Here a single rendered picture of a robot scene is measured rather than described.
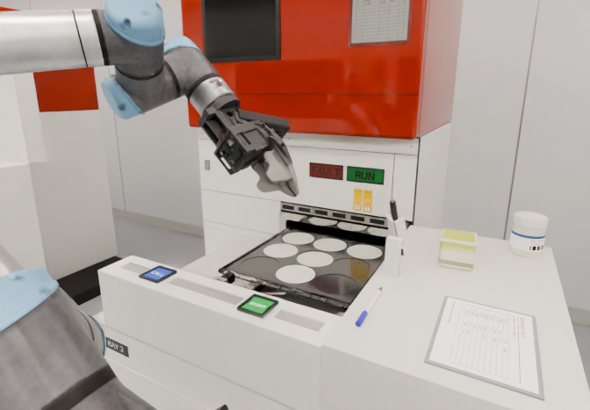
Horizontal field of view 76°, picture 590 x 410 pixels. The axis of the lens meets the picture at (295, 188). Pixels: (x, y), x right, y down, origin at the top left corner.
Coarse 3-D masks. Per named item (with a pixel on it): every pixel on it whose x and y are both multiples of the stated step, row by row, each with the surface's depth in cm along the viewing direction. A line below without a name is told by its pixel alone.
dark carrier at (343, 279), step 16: (272, 240) 118; (256, 256) 106; (288, 256) 106; (336, 256) 106; (352, 256) 106; (384, 256) 106; (240, 272) 97; (256, 272) 97; (272, 272) 97; (320, 272) 97; (336, 272) 97; (352, 272) 97; (368, 272) 97; (304, 288) 89; (320, 288) 89; (336, 288) 89; (352, 288) 89
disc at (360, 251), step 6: (354, 246) 113; (360, 246) 113; (366, 246) 113; (348, 252) 109; (354, 252) 109; (360, 252) 109; (366, 252) 109; (372, 252) 109; (378, 252) 109; (366, 258) 105; (372, 258) 105
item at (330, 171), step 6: (312, 168) 124; (318, 168) 122; (324, 168) 121; (330, 168) 120; (336, 168) 119; (312, 174) 124; (318, 174) 123; (324, 174) 122; (330, 174) 121; (336, 174) 120
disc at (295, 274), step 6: (282, 270) 98; (288, 270) 98; (294, 270) 98; (300, 270) 98; (306, 270) 98; (312, 270) 98; (282, 276) 95; (288, 276) 95; (294, 276) 95; (300, 276) 95; (306, 276) 95; (312, 276) 95; (288, 282) 92; (294, 282) 92; (300, 282) 92
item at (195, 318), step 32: (128, 288) 81; (160, 288) 77; (192, 288) 78; (224, 288) 77; (128, 320) 83; (160, 320) 78; (192, 320) 73; (224, 320) 68; (256, 320) 66; (288, 320) 67; (320, 320) 66; (192, 352) 75; (224, 352) 70; (256, 352) 66; (288, 352) 63; (320, 352) 60; (256, 384) 68; (288, 384) 64
